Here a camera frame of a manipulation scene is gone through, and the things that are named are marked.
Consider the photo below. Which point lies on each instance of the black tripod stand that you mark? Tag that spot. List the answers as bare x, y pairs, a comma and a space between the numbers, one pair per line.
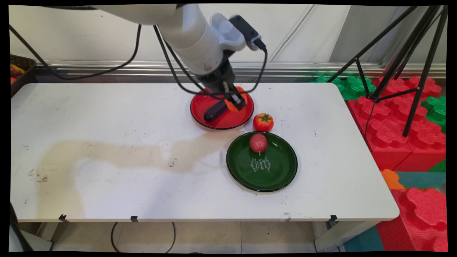
425, 71

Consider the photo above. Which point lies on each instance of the red round plate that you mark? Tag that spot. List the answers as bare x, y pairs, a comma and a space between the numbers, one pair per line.
203, 107

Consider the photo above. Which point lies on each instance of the dark red toy apple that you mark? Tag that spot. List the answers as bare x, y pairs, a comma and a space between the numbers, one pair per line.
258, 142

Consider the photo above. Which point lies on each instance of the orange foam piece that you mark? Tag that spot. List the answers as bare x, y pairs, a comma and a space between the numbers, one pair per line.
391, 179

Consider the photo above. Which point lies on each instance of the orange carrot piece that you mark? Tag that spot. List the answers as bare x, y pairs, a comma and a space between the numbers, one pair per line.
231, 106

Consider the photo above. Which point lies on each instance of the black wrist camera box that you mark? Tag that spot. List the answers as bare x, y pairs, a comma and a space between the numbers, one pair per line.
246, 31

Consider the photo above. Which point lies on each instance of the aluminium wall rail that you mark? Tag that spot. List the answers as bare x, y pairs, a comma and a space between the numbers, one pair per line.
142, 68

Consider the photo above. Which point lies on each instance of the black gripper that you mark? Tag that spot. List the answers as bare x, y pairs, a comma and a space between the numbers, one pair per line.
218, 80

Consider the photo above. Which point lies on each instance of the dark woven basket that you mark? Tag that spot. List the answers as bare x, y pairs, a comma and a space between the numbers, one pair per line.
23, 64

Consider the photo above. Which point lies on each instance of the green foam block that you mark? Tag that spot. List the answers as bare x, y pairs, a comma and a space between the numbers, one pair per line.
437, 110
353, 87

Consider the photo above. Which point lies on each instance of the teal foam mat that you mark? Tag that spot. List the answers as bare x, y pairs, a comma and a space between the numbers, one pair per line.
364, 241
423, 179

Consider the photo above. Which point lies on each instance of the dark green round plate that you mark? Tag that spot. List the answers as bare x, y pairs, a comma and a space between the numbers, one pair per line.
282, 167

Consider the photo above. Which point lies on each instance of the white table leg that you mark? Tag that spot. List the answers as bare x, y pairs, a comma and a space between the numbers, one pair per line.
342, 235

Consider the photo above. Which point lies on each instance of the red toy tomato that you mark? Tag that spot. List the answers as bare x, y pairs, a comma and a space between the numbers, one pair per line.
263, 123

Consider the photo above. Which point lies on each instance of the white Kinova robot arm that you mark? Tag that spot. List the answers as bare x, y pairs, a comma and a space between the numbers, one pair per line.
185, 32

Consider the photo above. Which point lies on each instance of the large red foam block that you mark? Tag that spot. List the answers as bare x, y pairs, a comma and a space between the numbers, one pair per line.
389, 132

